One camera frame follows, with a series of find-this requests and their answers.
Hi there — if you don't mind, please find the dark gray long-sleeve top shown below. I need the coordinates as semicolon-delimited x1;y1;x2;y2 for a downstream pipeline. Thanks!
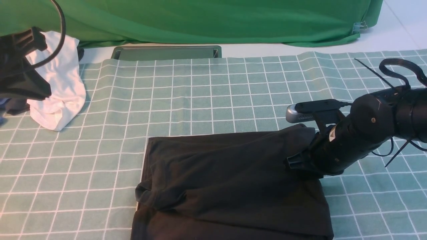
130;124;334;240

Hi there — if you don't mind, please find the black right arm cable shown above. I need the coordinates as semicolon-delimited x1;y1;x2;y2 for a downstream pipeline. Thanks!
354;58;427;168

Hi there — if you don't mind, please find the white crumpled garment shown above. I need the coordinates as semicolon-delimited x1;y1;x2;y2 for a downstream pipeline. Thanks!
27;36;86;132

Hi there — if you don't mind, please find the green checkered tablecloth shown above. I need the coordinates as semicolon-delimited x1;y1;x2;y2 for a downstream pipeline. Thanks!
0;50;427;240

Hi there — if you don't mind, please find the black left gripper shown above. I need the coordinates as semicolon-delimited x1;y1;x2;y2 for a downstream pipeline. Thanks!
1;27;51;101

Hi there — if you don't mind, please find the gray-green rectangular tray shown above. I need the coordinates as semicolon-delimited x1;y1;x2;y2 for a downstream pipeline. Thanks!
111;45;222;61

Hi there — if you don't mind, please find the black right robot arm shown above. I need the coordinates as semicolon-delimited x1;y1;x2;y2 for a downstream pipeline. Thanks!
284;86;426;178

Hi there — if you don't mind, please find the metal binder clip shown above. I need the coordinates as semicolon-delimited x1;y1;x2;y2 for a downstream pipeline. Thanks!
351;21;369;34

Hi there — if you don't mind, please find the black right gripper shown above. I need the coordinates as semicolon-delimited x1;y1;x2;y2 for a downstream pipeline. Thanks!
284;116;394;179

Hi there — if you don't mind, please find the green backdrop cloth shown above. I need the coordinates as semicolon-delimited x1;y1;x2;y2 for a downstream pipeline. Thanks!
0;0;383;49

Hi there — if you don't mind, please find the dark crumpled garment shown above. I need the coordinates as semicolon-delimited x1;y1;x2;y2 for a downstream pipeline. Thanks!
1;45;81;115

